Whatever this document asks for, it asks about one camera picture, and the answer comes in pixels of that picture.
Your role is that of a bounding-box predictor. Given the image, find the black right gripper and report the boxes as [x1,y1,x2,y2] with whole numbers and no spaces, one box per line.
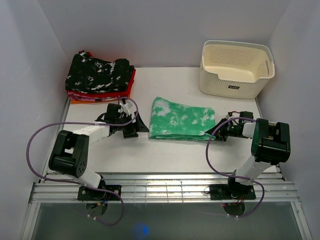
[204,117,240,142]

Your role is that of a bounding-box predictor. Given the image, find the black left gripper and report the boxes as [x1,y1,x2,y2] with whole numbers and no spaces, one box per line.
[115,111,149,138]

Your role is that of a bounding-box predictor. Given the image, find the green tie-dye trousers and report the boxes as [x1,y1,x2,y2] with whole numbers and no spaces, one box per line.
[148,97,216,141]

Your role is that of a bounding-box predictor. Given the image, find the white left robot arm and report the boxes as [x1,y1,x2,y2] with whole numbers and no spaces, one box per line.
[48,103,150,200]

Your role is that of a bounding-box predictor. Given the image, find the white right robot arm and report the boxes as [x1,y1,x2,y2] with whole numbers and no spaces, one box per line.
[206,111,291,201]

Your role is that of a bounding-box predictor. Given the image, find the red folded trousers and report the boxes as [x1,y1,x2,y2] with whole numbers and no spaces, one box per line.
[66,51,137,100]

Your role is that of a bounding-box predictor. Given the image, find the orange folded trousers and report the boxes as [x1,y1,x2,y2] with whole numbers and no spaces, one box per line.
[70,96,124,104]

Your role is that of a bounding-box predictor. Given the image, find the pink patterned folded trousers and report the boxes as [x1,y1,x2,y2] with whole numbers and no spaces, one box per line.
[67,91,115,102]

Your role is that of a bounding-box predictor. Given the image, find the black white patterned folded trousers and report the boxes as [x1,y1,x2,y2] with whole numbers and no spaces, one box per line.
[64,50,135,94]

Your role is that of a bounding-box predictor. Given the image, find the cream perforated plastic basket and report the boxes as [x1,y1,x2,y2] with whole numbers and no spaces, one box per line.
[199,40,275,99]

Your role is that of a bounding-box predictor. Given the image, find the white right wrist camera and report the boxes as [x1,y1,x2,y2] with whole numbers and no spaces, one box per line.
[226,111,238,120]

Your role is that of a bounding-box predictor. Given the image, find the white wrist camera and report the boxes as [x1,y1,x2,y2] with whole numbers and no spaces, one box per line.
[119,99,133,115]
[226,111,238,120]

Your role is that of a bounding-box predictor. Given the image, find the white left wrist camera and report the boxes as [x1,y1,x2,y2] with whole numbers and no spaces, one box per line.
[119,99,133,115]

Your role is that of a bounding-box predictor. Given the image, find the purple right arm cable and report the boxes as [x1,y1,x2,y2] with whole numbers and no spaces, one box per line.
[203,111,265,219]

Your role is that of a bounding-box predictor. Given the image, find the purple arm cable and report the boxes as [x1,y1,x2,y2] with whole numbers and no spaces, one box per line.
[203,111,265,219]
[26,97,140,227]

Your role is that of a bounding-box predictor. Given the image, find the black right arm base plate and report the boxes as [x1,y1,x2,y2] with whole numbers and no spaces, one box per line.
[208,184,256,200]

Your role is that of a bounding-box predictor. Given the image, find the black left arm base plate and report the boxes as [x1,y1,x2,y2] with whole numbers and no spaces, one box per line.
[76,184,122,202]

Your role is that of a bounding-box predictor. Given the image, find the aluminium rail frame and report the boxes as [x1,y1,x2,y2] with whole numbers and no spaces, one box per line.
[21,96,313,240]

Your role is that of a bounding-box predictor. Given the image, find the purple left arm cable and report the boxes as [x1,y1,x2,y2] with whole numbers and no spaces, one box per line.
[26,97,140,227]

